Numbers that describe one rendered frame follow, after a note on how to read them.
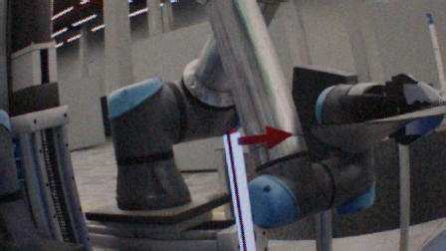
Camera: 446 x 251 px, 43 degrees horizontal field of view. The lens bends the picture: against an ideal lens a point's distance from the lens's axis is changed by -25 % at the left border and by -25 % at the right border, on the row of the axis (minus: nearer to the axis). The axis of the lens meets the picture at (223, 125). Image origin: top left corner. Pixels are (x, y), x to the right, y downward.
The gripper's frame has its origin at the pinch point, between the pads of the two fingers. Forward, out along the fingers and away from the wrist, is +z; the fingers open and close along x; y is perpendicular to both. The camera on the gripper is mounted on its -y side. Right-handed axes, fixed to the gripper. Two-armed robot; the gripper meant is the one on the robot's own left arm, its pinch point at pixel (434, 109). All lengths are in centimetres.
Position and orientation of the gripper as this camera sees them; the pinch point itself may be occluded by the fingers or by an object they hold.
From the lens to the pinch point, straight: 75.8
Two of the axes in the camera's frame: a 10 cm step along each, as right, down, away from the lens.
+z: 3.3, 0.0, -9.4
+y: 9.4, -0.5, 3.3
